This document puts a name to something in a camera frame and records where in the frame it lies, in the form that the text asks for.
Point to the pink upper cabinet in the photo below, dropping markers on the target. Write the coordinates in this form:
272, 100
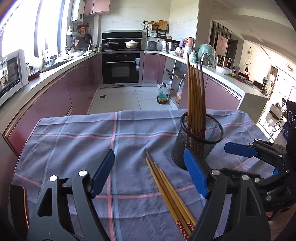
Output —
94, 7

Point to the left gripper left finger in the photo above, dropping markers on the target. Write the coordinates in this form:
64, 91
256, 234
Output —
51, 218

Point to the white ceramic pot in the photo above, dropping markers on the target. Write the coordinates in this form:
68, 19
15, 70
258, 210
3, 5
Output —
132, 44

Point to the black tracking camera right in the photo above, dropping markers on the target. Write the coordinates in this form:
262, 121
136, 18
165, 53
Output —
291, 116

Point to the kitchen window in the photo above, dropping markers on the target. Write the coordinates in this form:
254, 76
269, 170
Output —
37, 27

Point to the teal desk fan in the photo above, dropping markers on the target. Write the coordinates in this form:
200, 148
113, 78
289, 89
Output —
207, 55

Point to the white water heater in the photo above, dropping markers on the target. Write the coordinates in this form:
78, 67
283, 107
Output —
77, 11

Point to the black mesh utensil cup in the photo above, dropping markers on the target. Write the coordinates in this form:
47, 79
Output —
200, 143

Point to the black lidded wok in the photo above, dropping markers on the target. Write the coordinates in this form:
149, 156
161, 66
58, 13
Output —
110, 45

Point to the black built-in oven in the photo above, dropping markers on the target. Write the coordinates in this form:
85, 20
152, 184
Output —
122, 67

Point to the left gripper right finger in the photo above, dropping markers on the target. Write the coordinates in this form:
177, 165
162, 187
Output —
246, 218

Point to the silver rice cooker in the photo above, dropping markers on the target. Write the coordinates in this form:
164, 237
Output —
151, 45

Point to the oil bottle on floor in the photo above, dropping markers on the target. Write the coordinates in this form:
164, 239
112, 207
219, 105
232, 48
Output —
163, 93

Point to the white microwave oven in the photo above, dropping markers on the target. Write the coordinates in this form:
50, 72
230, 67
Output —
13, 74

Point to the pink thermos jug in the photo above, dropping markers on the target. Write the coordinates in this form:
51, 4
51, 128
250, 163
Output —
189, 43

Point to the grey plaid tablecloth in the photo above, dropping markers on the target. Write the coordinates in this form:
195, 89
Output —
130, 206

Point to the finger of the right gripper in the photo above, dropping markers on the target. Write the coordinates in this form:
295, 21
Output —
275, 172
271, 153

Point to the black wall spice rack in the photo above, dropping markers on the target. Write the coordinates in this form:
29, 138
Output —
156, 29

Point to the wooden chopstick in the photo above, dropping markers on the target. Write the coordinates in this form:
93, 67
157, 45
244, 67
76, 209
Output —
180, 205
196, 82
188, 88
169, 200
192, 100
203, 101
176, 206
200, 103

